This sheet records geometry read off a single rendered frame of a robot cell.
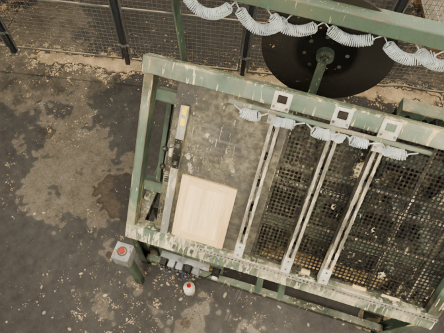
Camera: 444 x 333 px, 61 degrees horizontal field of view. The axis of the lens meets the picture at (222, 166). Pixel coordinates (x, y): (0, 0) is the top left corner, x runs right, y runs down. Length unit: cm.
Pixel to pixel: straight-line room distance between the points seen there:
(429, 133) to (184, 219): 158
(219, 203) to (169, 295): 129
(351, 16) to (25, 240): 328
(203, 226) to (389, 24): 165
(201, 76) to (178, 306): 210
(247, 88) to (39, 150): 280
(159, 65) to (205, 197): 90
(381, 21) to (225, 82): 86
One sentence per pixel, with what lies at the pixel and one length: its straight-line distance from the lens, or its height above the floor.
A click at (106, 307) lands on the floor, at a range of 361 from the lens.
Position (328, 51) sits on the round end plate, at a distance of 240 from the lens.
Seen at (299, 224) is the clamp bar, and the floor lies 125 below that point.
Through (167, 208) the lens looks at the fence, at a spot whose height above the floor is 108.
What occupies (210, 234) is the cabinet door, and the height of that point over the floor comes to 96.
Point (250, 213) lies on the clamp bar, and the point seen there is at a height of 119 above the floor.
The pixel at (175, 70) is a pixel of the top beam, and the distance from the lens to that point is 220.
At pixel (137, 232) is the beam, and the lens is 280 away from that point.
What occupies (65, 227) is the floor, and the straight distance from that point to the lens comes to 392.
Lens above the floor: 348
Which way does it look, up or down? 61 degrees down
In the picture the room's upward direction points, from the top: 6 degrees clockwise
